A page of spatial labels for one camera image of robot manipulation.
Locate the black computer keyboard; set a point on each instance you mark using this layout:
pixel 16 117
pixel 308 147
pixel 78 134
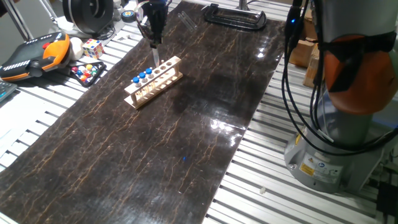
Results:
pixel 6 90

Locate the dark marble pattern mat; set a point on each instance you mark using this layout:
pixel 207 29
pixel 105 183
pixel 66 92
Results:
pixel 155 155

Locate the operator forearm dark red sleeve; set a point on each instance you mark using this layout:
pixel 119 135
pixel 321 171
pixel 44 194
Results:
pixel 4 7

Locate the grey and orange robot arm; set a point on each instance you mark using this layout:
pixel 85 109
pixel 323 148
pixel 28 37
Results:
pixel 342 130

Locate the aluminium frame post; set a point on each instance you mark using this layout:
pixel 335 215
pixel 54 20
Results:
pixel 18 20

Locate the clear empty test tube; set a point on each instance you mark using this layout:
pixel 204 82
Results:
pixel 190 20
pixel 185 22

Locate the blue capped glass test tube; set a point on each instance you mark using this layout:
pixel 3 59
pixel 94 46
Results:
pixel 156 57
pixel 148 71
pixel 142 75
pixel 136 80

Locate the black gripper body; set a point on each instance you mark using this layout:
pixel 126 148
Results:
pixel 157 14

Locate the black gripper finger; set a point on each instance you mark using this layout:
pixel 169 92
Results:
pixel 151 35
pixel 160 35

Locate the orange billiard ball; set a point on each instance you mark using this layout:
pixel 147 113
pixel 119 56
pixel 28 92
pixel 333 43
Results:
pixel 83 78

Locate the orange and black teach pendant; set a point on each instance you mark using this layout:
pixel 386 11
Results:
pixel 28 57

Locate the wooden test tube rack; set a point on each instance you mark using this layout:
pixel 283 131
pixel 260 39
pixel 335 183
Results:
pixel 146 93

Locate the yellow billiard ball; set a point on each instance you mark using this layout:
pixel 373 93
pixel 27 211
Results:
pixel 89 67

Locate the small white container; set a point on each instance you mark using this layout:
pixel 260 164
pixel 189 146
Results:
pixel 117 11

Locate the colourful puzzle cube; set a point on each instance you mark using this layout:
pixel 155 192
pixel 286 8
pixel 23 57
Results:
pixel 92 48

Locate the silver metal post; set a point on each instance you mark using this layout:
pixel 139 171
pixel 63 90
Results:
pixel 243 4

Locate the small white scrap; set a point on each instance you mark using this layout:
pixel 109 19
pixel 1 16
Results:
pixel 263 190

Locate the white round ball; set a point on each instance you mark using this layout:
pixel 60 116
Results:
pixel 76 48

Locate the black filament spool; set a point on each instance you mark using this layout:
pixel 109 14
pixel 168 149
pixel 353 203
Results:
pixel 77 15

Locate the black triangular ball tray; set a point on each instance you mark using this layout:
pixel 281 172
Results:
pixel 102 66

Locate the light wooden block stack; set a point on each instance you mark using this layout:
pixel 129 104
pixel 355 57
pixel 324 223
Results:
pixel 310 73

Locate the brown cardboard box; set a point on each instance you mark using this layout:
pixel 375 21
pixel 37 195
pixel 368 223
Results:
pixel 301 53

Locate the blue billiard ball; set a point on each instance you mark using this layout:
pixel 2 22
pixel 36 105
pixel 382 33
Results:
pixel 79 72

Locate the round black puck with logo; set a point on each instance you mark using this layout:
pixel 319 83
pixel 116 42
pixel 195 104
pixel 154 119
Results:
pixel 128 14

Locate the black rectangular frame base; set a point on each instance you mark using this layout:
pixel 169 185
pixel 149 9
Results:
pixel 236 25

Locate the thin metal rod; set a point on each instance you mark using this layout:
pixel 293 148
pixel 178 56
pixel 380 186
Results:
pixel 49 13

